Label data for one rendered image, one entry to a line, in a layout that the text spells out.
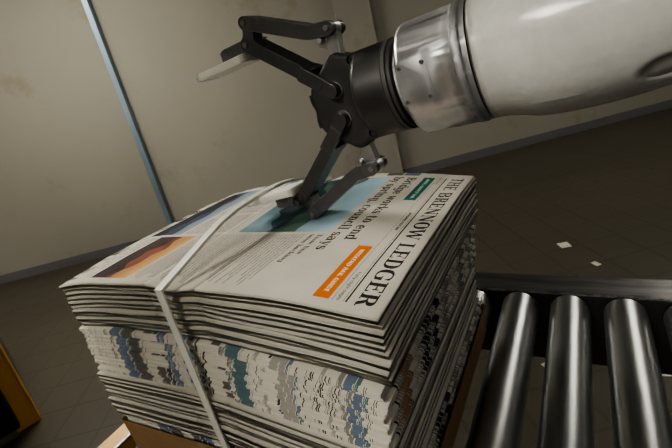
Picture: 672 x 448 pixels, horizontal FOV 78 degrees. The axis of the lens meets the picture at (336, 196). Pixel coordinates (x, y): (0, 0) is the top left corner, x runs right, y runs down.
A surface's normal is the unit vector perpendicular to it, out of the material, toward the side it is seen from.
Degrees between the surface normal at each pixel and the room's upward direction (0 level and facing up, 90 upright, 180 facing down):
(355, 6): 90
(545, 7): 70
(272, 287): 2
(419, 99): 90
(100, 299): 90
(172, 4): 90
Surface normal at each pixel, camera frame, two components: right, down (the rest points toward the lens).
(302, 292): -0.16, -0.93
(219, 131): 0.11, 0.27
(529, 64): -0.47, 0.56
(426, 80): -0.47, 0.36
